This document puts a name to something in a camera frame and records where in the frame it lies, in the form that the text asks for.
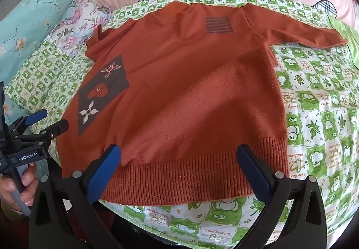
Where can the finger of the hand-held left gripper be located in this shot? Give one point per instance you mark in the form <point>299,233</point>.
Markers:
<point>54,130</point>
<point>38,116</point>

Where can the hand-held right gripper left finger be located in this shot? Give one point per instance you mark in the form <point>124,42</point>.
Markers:
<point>104,172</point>

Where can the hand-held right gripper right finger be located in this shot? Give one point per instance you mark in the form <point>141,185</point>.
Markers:
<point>254,172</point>

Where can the orange knit sweater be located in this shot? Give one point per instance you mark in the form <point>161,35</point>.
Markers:
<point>182,83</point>

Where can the person's left hand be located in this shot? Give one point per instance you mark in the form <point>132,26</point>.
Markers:
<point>28,181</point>

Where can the green checked pillow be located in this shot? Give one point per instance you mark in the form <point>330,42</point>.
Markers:
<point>39,78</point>

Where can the green checked blanket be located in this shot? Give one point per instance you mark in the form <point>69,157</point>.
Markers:
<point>317,125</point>

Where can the teal floral pillow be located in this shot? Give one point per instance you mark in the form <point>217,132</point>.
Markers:
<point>39,13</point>

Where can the purple floral pillow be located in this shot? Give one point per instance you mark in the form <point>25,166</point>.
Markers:
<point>81,19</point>

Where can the plain green cloth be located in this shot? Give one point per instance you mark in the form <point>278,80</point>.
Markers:
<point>346,33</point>

